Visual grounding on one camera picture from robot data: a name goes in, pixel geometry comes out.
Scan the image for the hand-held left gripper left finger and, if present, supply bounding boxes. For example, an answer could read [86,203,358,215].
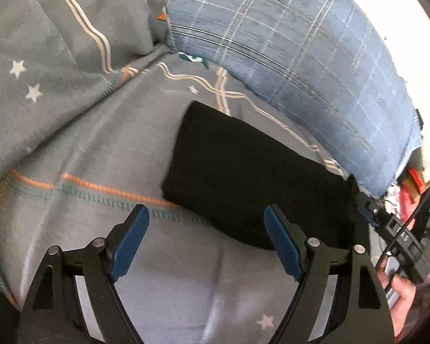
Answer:
[17,204,150,344]

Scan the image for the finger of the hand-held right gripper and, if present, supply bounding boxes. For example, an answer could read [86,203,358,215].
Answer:
[355,191,386,228]

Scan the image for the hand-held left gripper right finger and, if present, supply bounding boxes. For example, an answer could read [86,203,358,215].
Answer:
[263,204,396,344]

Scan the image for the black pants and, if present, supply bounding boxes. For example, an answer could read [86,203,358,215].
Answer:
[161,100,370,252]

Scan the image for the person's right hand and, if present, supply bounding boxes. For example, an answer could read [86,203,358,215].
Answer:
[376,268,417,342]

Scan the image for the red object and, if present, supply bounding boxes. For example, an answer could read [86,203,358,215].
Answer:
[398,168,426,219]

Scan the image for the grey star-print bedsheet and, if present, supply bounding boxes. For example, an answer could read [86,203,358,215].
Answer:
[0,48,395,344]

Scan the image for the blue plaid pillow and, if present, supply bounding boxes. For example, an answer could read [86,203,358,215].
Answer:
[147,0,424,197]

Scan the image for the grey star-print pillow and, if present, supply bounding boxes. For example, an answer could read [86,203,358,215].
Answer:
[0,0,171,180]

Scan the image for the black cable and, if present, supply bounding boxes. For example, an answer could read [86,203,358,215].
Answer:
[376,154,430,271]

